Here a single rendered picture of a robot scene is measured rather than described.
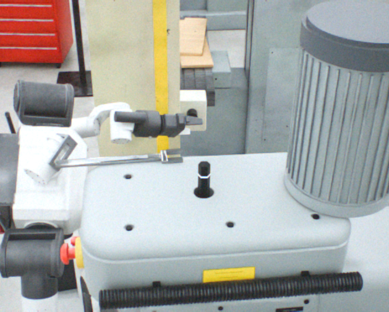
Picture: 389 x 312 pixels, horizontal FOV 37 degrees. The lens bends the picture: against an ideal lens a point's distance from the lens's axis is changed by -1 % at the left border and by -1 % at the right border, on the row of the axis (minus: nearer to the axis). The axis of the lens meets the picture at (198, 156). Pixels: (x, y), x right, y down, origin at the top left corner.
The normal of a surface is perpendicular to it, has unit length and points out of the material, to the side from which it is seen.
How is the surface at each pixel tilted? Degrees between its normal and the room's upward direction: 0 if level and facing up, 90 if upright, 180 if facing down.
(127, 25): 90
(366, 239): 0
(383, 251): 0
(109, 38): 90
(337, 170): 90
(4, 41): 90
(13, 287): 0
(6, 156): 35
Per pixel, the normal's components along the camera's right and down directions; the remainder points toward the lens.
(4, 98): 0.01, -0.83
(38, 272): 0.11, 0.19
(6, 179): 0.15, -0.37
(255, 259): 0.11, 0.56
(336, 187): -0.33, 0.53
